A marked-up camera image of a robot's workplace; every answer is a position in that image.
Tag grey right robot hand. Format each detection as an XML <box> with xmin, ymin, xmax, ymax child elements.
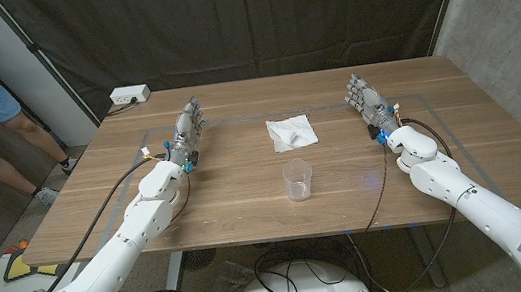
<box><xmin>340</xmin><ymin>66</ymin><xmax>406</xmax><ymax>150</ymax></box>

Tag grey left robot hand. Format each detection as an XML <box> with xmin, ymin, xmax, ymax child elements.
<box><xmin>158</xmin><ymin>94</ymin><xmax>214</xmax><ymax>176</ymax></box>

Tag white tissue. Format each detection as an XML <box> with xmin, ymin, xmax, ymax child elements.
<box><xmin>264</xmin><ymin>112</ymin><xmax>321</xmax><ymax>155</ymax></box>

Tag clear plastic measuring cup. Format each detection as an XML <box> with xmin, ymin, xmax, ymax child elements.
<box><xmin>280</xmin><ymin>156</ymin><xmax>317</xmax><ymax>204</ymax></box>

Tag white power strip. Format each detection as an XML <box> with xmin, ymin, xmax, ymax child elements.
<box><xmin>108</xmin><ymin>82</ymin><xmax>153</xmax><ymax>108</ymax></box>

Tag black round fan grille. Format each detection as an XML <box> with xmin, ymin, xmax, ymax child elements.
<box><xmin>181</xmin><ymin>246</ymin><xmax>220</xmax><ymax>273</ymax></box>

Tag black backdrop curtain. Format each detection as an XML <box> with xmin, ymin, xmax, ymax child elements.
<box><xmin>0</xmin><ymin>0</ymin><xmax>489</xmax><ymax>135</ymax></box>

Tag white table leg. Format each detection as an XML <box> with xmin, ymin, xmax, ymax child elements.
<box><xmin>156</xmin><ymin>250</ymin><xmax>190</xmax><ymax>292</ymax></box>

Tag clear plastic floor bag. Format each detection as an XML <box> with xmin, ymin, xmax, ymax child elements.
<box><xmin>207</xmin><ymin>257</ymin><xmax>261</xmax><ymax>292</ymax></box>

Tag grey table leg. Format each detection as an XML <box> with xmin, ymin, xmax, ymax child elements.
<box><xmin>406</xmin><ymin>222</ymin><xmax>447</xmax><ymax>292</ymax></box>

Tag yellow black floor mat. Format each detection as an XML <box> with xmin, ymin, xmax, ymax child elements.
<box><xmin>0</xmin><ymin>234</ymin><xmax>75</xmax><ymax>285</ymax></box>

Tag thin black left wrist cable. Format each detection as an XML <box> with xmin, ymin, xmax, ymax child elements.
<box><xmin>161</xmin><ymin>170</ymin><xmax>198</xmax><ymax>226</ymax></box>

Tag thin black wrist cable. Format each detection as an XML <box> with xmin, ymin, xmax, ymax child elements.
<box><xmin>353</xmin><ymin>143</ymin><xmax>398</xmax><ymax>233</ymax></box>
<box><xmin>161</xmin><ymin>170</ymin><xmax>198</xmax><ymax>226</ymax></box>

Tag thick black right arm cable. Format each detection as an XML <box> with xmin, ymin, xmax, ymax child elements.
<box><xmin>236</xmin><ymin>112</ymin><xmax>470</xmax><ymax>292</ymax></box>

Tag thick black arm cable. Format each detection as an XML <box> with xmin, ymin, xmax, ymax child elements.
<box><xmin>236</xmin><ymin>112</ymin><xmax>470</xmax><ymax>292</ymax></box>
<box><xmin>27</xmin><ymin>151</ymin><xmax>186</xmax><ymax>292</ymax></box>

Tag black power strip cord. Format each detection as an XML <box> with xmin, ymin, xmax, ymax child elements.
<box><xmin>104</xmin><ymin>96</ymin><xmax>141</xmax><ymax>118</ymax></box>

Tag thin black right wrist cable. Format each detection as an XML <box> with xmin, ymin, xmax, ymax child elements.
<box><xmin>353</xmin><ymin>143</ymin><xmax>398</xmax><ymax>233</ymax></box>

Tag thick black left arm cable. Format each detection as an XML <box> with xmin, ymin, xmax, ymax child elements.
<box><xmin>27</xmin><ymin>151</ymin><xmax>186</xmax><ymax>292</ymax></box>

